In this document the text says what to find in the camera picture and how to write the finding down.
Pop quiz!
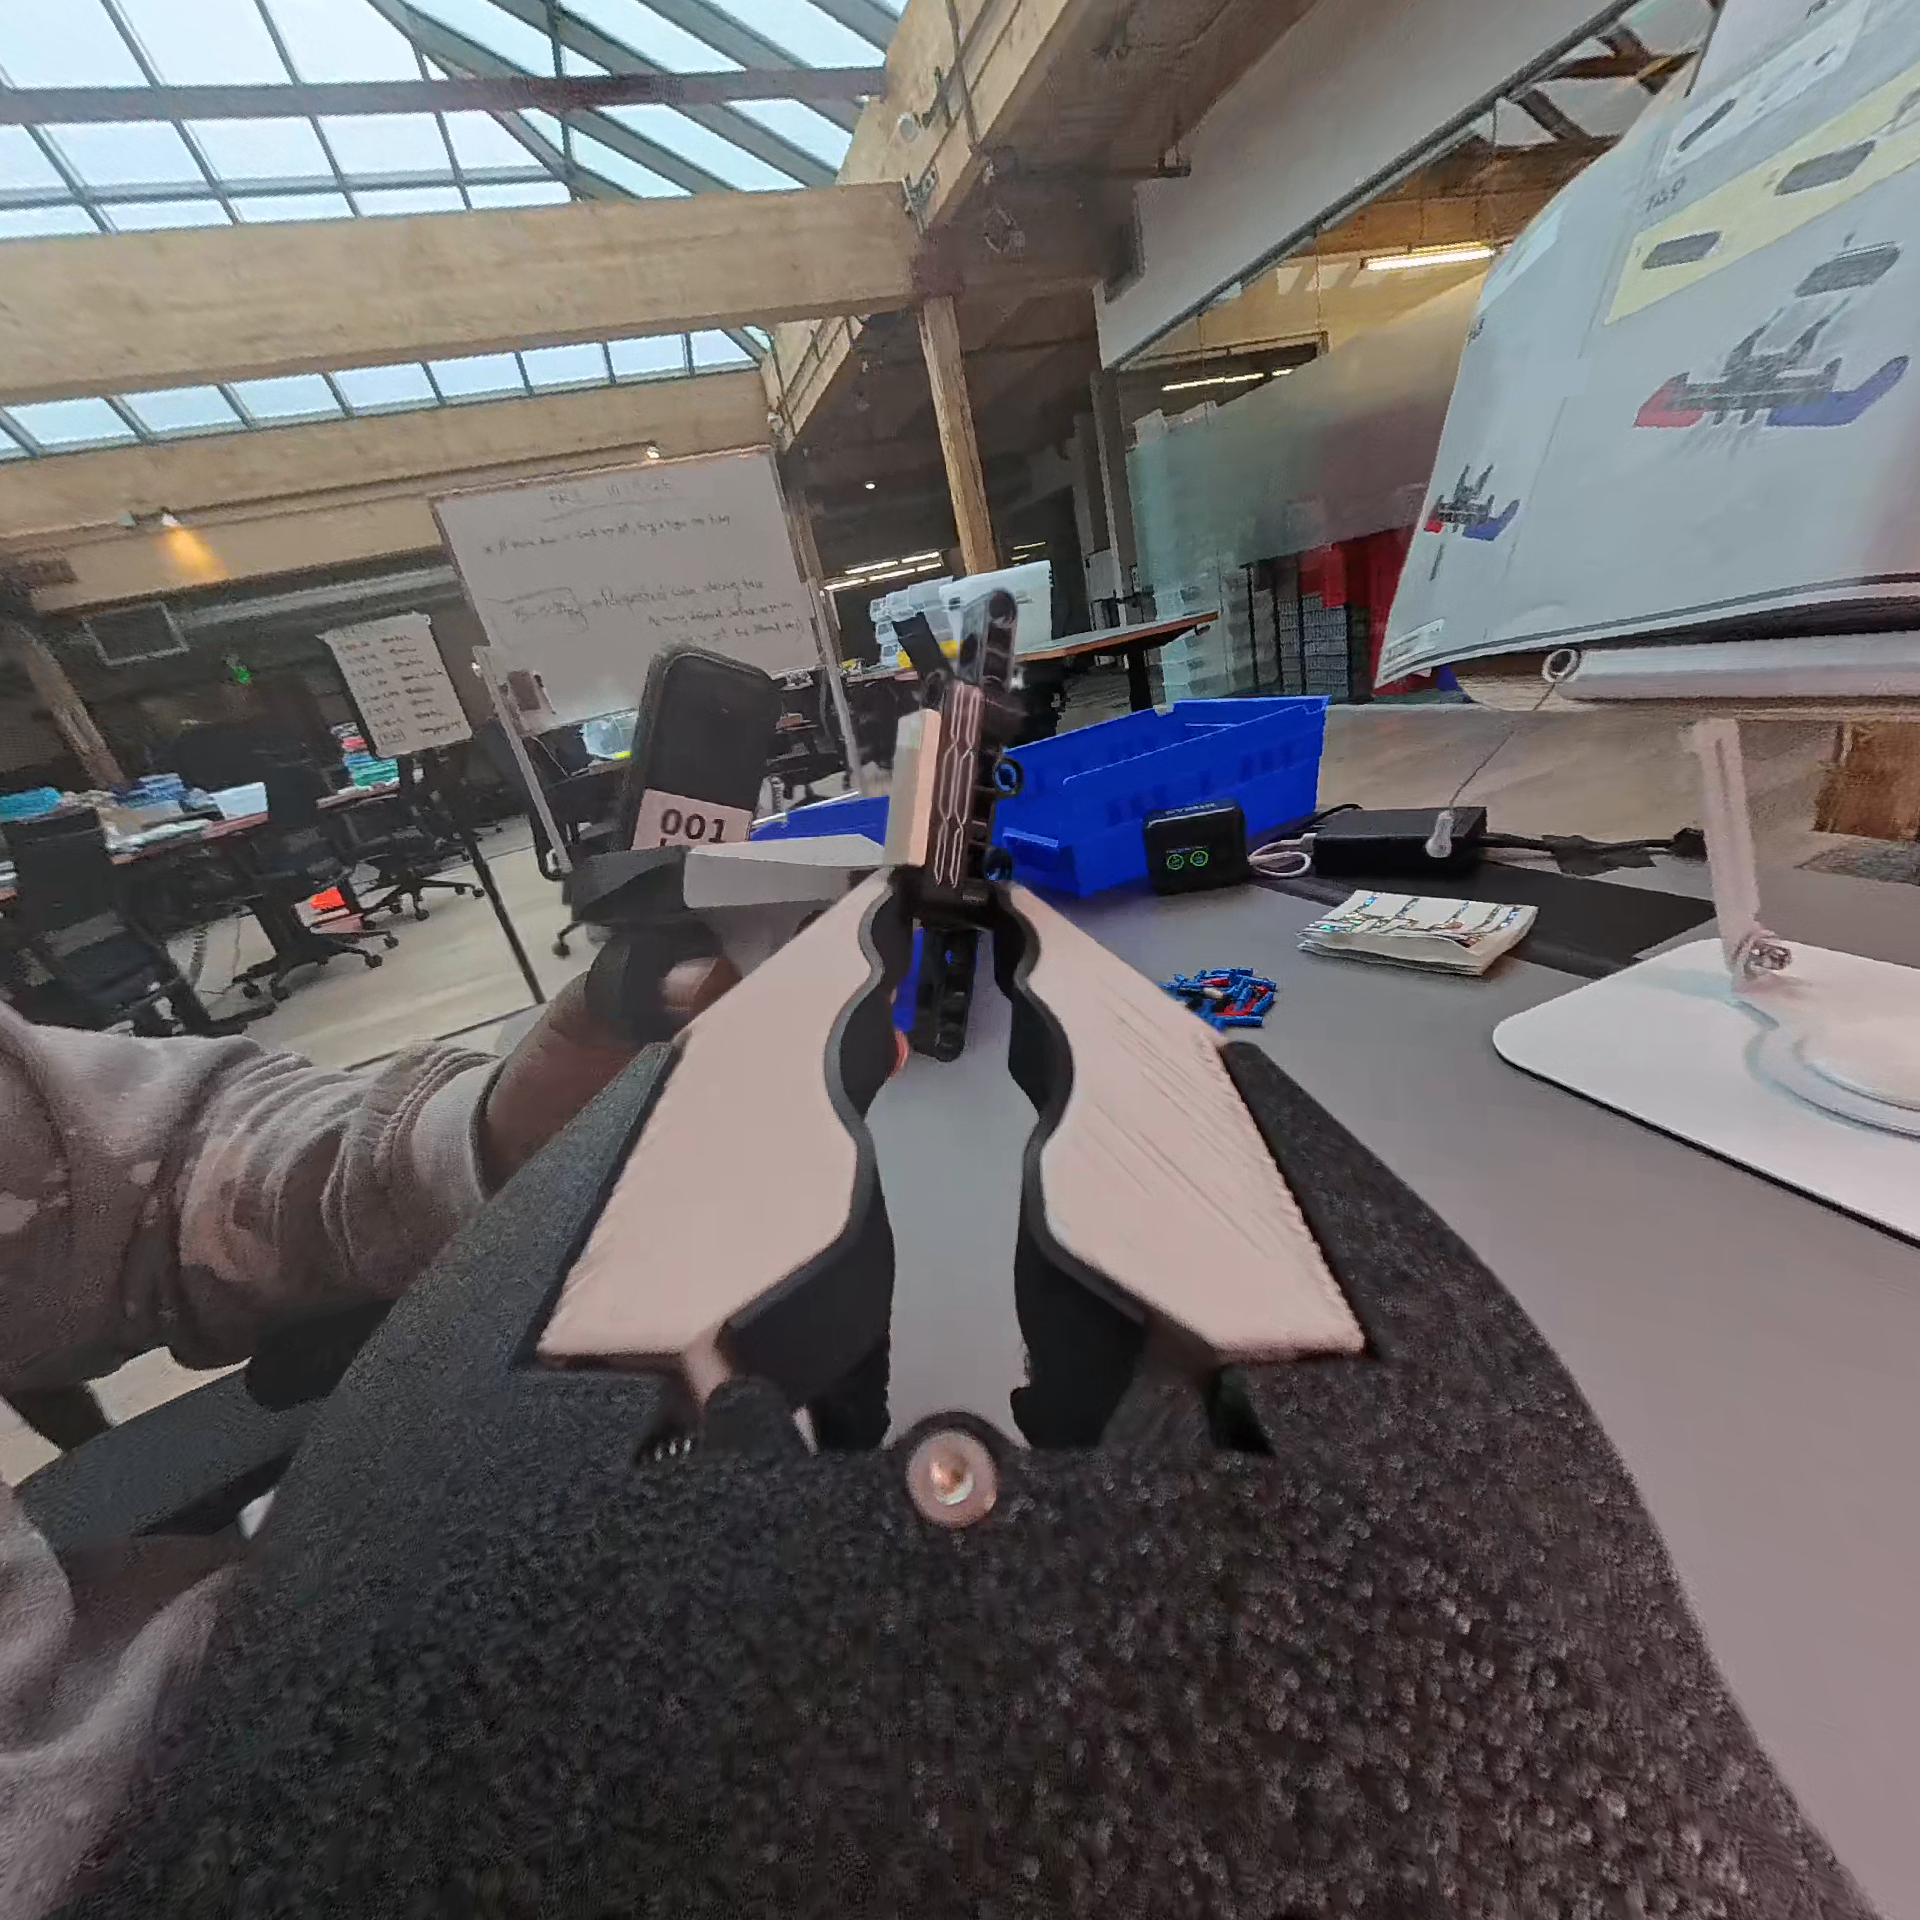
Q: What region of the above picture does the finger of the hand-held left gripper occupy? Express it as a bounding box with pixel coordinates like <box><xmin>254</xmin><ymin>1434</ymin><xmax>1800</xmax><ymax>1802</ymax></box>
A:
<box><xmin>682</xmin><ymin>834</ymin><xmax>891</xmax><ymax>936</ymax></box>

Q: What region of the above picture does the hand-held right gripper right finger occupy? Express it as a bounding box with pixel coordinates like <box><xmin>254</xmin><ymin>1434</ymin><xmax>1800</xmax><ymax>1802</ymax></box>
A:
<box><xmin>991</xmin><ymin>881</ymin><xmax>1368</xmax><ymax>1452</ymax></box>

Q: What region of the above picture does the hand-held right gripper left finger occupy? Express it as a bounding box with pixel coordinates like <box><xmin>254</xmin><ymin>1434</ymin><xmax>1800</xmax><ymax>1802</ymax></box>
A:
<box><xmin>535</xmin><ymin>874</ymin><xmax>910</xmax><ymax>1452</ymax></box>

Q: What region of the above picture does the toy brick beam assembly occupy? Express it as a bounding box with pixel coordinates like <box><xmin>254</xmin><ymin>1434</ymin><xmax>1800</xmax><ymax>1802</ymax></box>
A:
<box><xmin>884</xmin><ymin>587</ymin><xmax>1029</xmax><ymax>1068</ymax></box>

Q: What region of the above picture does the grey desk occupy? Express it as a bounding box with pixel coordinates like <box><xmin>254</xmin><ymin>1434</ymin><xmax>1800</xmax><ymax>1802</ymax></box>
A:
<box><xmin>861</xmin><ymin>698</ymin><xmax>1920</xmax><ymax>1920</ymax></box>

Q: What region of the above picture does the person's left hand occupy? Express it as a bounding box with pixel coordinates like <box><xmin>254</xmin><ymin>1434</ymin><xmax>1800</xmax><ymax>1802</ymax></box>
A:
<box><xmin>477</xmin><ymin>958</ymin><xmax>740</xmax><ymax>1198</ymax></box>

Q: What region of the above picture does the large whiteboard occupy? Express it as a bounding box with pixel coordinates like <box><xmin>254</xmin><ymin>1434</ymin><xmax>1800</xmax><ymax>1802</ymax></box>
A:
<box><xmin>431</xmin><ymin>449</ymin><xmax>830</xmax><ymax>726</ymax></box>

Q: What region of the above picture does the pile of toy brick pins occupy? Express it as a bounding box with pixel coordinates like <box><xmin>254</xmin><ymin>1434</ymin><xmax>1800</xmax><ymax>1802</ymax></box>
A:
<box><xmin>1158</xmin><ymin>967</ymin><xmax>1279</xmax><ymax>1034</ymax></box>

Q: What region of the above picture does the small paper flipchart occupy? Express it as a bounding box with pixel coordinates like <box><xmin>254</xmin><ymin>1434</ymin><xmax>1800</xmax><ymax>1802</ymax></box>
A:
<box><xmin>318</xmin><ymin>612</ymin><xmax>475</xmax><ymax>762</ymax></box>

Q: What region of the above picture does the white storage box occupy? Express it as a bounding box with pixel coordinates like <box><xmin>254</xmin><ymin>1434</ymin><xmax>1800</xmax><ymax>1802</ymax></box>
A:
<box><xmin>942</xmin><ymin>561</ymin><xmax>1055</xmax><ymax>650</ymax></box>

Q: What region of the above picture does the instruction booklet stack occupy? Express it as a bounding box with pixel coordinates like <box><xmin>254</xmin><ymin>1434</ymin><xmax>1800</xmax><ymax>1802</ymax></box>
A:
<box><xmin>1295</xmin><ymin>887</ymin><xmax>1541</xmax><ymax>982</ymax></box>

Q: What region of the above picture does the black device with green lights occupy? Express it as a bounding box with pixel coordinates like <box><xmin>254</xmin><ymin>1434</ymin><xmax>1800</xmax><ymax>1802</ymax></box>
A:
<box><xmin>1143</xmin><ymin>800</ymin><xmax>1251</xmax><ymax>899</ymax></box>

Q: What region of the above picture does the black power adapter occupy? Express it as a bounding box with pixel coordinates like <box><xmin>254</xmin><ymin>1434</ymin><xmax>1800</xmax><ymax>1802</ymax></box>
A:
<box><xmin>1311</xmin><ymin>806</ymin><xmax>1490</xmax><ymax>882</ymax></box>

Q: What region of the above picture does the black office chair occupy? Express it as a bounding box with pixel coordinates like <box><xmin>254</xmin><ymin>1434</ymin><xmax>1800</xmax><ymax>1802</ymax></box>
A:
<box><xmin>223</xmin><ymin>756</ymin><xmax>404</xmax><ymax>1004</ymax></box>

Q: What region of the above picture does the long wooden table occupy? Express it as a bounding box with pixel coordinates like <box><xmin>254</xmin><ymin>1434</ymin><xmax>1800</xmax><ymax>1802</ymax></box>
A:
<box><xmin>1019</xmin><ymin>608</ymin><xmax>1220</xmax><ymax>707</ymax></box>

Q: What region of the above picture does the white book stand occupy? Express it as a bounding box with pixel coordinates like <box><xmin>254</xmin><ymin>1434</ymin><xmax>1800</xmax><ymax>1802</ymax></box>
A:
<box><xmin>1492</xmin><ymin>631</ymin><xmax>1920</xmax><ymax>1244</ymax></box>

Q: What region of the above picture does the rack of storage bins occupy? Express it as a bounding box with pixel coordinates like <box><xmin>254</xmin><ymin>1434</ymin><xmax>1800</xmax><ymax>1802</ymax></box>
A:
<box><xmin>1242</xmin><ymin>534</ymin><xmax>1427</xmax><ymax>704</ymax></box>

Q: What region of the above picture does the black chair armrest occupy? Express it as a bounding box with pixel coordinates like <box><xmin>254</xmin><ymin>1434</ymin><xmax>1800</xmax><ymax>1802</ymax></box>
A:
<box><xmin>16</xmin><ymin>1306</ymin><xmax>392</xmax><ymax>1561</ymax></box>

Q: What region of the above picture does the person's grey hoodie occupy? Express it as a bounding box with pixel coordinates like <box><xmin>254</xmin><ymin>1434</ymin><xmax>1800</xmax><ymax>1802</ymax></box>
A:
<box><xmin>0</xmin><ymin>1478</ymin><xmax>248</xmax><ymax>1920</ymax></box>

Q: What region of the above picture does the wooden post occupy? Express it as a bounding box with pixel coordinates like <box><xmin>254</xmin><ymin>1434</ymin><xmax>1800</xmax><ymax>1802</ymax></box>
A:
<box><xmin>914</xmin><ymin>294</ymin><xmax>1003</xmax><ymax>579</ymax></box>

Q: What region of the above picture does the thin white cord with plug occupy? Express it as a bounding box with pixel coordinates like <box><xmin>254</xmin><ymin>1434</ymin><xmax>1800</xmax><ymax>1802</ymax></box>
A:
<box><xmin>1428</xmin><ymin>647</ymin><xmax>1584</xmax><ymax>870</ymax></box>

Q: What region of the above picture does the black power cable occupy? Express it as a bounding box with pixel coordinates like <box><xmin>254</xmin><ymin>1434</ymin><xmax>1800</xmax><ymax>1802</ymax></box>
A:
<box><xmin>1486</xmin><ymin>830</ymin><xmax>1712</xmax><ymax>870</ymax></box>

